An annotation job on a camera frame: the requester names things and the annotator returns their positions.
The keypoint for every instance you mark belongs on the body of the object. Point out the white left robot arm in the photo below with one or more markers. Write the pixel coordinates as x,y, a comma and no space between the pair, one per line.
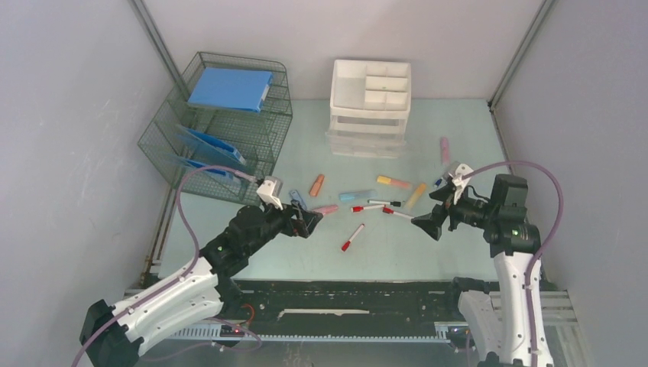
120,334

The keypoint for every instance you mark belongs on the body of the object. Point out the green wire mesh rack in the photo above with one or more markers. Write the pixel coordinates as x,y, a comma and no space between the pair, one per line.
259,136

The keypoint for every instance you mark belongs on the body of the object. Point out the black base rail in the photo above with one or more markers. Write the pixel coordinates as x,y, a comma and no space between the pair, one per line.
418,311

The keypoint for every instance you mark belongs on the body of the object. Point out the yellow pink highlighter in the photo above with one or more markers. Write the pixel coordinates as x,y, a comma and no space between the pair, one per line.
385,180

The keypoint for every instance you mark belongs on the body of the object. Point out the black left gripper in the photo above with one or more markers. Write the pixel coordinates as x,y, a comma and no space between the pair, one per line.
294,226

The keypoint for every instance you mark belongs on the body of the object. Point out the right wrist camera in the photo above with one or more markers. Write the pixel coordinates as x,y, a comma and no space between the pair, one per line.
457,174

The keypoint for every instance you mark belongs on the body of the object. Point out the red cap marker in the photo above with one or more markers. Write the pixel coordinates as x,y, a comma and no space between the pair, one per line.
358,209
352,237
393,212

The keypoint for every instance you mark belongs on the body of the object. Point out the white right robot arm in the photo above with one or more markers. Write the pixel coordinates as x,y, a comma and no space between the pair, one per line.
515,336

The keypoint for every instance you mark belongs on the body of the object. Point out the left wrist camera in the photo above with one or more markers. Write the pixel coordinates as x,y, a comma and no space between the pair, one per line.
269,192

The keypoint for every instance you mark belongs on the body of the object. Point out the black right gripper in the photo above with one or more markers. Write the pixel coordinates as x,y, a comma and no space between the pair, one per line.
432,222

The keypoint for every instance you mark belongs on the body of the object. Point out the pink correction tape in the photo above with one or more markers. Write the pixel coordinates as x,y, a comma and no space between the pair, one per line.
326,210

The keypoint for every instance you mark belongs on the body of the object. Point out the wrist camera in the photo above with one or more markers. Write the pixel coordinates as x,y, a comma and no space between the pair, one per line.
269,192
457,174

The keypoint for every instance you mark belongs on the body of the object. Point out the blue transparent correction tape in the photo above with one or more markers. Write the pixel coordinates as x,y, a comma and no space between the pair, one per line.
298,198

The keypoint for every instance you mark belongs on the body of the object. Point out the blue folder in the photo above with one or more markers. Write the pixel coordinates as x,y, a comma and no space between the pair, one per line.
209,149
243,90
221,174

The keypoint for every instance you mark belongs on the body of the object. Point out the white plastic drawer organizer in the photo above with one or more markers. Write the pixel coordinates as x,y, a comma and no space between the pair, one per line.
370,103

